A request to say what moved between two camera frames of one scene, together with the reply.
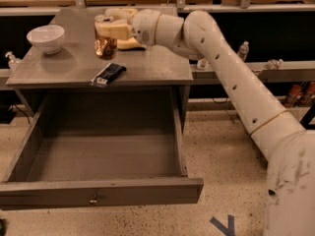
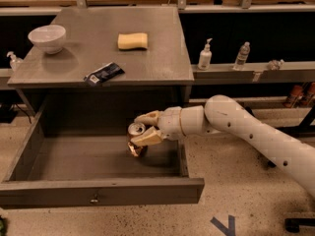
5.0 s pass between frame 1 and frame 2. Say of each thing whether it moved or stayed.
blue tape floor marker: stayed
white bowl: stayed
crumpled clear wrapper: stayed
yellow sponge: stayed
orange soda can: moved
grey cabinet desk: stayed
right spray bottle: stayed
